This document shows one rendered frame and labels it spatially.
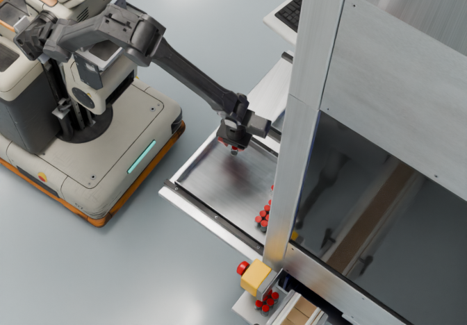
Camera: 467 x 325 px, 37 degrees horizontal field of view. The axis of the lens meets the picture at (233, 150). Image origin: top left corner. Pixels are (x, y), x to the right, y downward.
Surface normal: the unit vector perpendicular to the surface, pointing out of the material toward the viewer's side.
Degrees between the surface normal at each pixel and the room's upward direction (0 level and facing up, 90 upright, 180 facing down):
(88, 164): 0
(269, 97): 0
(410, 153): 90
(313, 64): 90
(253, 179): 0
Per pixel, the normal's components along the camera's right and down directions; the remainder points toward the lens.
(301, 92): -0.61, 0.69
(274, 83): 0.02, -0.49
